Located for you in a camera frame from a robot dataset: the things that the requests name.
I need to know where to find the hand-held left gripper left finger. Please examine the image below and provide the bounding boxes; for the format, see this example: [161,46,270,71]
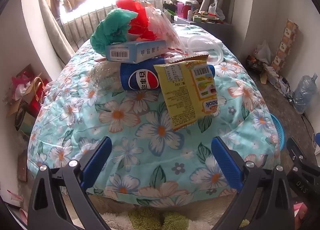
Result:
[27,136,113,230]

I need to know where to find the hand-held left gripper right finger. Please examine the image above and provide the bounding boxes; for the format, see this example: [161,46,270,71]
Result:
[211,136,299,230]

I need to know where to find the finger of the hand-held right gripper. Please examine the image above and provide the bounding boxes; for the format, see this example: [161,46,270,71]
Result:
[286,137,313,171]

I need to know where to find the blue plastic basket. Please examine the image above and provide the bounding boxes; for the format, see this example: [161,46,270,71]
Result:
[269,114,285,152]

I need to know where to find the yellow snack packet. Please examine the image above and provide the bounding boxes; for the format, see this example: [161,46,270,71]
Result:
[153,54,218,132]

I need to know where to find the blue label cola bottle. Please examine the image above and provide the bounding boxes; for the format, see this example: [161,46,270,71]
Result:
[89,55,217,92]

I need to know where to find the blue white medicine box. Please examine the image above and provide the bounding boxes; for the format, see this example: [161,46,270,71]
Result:
[105,39,168,64]

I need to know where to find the green plastic bag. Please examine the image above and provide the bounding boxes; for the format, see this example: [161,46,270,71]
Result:
[90,9,139,54]

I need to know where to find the white translucent plastic bag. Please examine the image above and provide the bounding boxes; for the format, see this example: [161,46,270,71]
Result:
[179,32,223,47]

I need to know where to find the red plastic bag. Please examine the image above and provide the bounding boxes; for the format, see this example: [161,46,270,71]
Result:
[115,0,157,42]

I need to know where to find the clear red-printed plastic bag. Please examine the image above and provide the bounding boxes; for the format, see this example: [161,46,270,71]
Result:
[145,1,188,54]

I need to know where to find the floral teal blanket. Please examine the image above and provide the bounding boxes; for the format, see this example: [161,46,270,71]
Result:
[26,24,282,207]

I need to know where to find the large clear water jug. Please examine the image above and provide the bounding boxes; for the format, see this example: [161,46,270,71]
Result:
[293,73,318,115]

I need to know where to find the green white shaggy rug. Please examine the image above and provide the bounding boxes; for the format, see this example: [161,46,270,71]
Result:
[62,192,250,230]

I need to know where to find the brown paper bag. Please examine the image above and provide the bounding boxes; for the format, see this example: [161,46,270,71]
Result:
[6,64,52,118]

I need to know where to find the black red packet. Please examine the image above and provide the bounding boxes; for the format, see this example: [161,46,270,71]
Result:
[246,55,263,70]

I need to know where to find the white red-printed plastic bag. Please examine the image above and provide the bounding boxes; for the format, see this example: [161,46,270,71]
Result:
[254,40,272,64]

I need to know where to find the pink tissue paper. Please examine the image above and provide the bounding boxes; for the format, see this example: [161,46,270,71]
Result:
[11,70,32,100]

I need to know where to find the tall patterned box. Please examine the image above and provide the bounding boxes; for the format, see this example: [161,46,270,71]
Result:
[271,19,299,70]

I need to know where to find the clear plastic container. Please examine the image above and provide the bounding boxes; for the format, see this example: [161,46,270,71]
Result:
[187,35,224,64]

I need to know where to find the grey cabinet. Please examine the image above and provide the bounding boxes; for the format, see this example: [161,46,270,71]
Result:
[172,16,234,38]

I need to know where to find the metal window railing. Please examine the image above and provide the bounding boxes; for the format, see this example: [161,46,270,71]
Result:
[60,0,165,43]

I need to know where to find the beige curtain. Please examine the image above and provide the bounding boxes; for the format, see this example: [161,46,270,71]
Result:
[36,0,75,58]

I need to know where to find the pile of small boxes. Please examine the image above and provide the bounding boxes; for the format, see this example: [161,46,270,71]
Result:
[192,10,224,24]

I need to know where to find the red bottle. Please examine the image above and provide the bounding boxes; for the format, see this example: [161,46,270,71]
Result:
[182,2,192,19]

